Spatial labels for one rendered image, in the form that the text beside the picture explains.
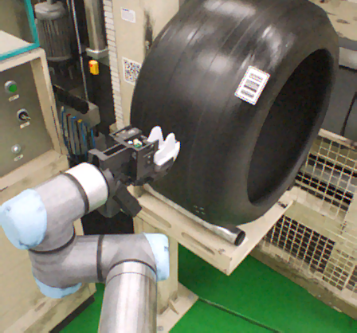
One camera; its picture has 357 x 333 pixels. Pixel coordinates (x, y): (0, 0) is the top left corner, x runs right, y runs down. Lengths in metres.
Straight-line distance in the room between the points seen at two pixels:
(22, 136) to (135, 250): 0.78
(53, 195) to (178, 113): 0.31
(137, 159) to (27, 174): 0.73
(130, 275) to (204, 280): 1.52
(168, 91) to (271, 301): 1.45
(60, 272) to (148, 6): 0.65
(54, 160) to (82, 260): 0.77
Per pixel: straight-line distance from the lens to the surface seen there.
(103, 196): 0.63
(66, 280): 0.66
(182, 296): 2.01
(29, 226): 0.57
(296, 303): 2.09
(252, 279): 2.12
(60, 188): 0.60
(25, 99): 1.28
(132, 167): 0.67
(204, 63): 0.78
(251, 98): 0.74
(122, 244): 0.63
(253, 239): 1.21
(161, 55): 0.84
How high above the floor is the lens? 1.72
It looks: 39 degrees down
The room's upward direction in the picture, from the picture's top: straight up
